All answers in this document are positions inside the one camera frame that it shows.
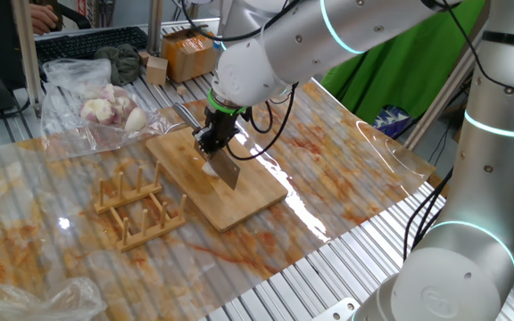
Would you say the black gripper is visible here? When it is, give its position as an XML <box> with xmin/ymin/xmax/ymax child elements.
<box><xmin>193</xmin><ymin>110</ymin><xmax>241</xmax><ymax>157</ymax></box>

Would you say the steel cleaver knife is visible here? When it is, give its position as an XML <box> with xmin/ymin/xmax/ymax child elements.
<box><xmin>171</xmin><ymin>103</ymin><xmax>242</xmax><ymax>191</ymax></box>

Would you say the clear bag of onions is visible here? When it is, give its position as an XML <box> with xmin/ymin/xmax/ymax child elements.
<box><xmin>40</xmin><ymin>57</ymin><xmax>172</xmax><ymax>151</ymax></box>

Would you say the person's bare hand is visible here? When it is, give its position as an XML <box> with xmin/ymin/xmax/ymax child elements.
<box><xmin>29</xmin><ymin>3</ymin><xmax>60</xmax><ymax>37</ymax></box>

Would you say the bamboo cutting board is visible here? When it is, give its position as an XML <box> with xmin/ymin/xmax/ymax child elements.
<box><xmin>145</xmin><ymin>116</ymin><xmax>289</xmax><ymax>233</ymax></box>

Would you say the white onion half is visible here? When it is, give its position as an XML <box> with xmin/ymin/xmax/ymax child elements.
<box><xmin>124</xmin><ymin>106</ymin><xmax>148</xmax><ymax>134</ymax></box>

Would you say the wooden cube block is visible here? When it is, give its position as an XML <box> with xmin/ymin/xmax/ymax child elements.
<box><xmin>145</xmin><ymin>55</ymin><xmax>170</xmax><ymax>86</ymax></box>

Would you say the taped cardboard box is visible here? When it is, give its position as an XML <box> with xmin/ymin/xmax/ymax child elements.
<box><xmin>160</xmin><ymin>25</ymin><xmax>219</xmax><ymax>84</ymax></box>

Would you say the pink peeled onion piece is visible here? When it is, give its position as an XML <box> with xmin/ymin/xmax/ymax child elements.
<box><xmin>98</xmin><ymin>83</ymin><xmax>118</xmax><ymax>104</ymax></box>
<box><xmin>113</xmin><ymin>95</ymin><xmax>138</xmax><ymax>118</ymax></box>

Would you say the wooden peg dish rack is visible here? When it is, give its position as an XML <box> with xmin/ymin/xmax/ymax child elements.
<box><xmin>94</xmin><ymin>160</ymin><xmax>187</xmax><ymax>253</ymax></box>

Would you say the large peeled onion chunk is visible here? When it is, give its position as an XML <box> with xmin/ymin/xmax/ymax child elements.
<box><xmin>79</xmin><ymin>97</ymin><xmax>119</xmax><ymax>126</ymax></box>

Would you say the dark green cloth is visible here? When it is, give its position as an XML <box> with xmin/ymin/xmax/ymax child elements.
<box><xmin>94</xmin><ymin>43</ymin><xmax>143</xmax><ymax>86</ymax></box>

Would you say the clear plastic table sheet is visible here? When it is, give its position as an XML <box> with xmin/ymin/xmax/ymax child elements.
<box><xmin>0</xmin><ymin>73</ymin><xmax>436</xmax><ymax>321</ymax></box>

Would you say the black keyboard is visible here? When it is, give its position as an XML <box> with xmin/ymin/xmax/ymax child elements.
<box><xmin>33</xmin><ymin>25</ymin><xmax>149</xmax><ymax>68</ymax></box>

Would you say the blue white patterned bag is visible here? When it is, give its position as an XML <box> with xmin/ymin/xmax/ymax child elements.
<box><xmin>371</xmin><ymin>104</ymin><xmax>415</xmax><ymax>138</ymax></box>

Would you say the black chair armrest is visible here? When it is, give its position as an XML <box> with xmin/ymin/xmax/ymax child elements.
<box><xmin>55</xmin><ymin>2</ymin><xmax>93</xmax><ymax>30</ymax></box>

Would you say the green backdrop cloth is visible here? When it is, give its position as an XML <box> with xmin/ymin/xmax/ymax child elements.
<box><xmin>320</xmin><ymin>0</ymin><xmax>485</xmax><ymax>126</ymax></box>

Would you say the crumpled clear plastic bag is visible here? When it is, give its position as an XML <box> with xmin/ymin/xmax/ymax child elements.
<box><xmin>0</xmin><ymin>276</ymin><xmax>108</xmax><ymax>321</ymax></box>

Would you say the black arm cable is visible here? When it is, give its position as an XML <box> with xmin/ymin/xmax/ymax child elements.
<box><xmin>225</xmin><ymin>82</ymin><xmax>301</xmax><ymax>161</ymax></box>

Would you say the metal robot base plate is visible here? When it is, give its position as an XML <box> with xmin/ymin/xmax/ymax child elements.
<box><xmin>311</xmin><ymin>297</ymin><xmax>361</xmax><ymax>321</ymax></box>

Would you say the black base cable bundle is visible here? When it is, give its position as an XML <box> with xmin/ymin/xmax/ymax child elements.
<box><xmin>402</xmin><ymin>167</ymin><xmax>454</xmax><ymax>262</ymax></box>

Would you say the slanted aluminium frame post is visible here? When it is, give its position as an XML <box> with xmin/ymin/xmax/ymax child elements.
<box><xmin>402</xmin><ymin>48</ymin><xmax>479</xmax><ymax>152</ymax></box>

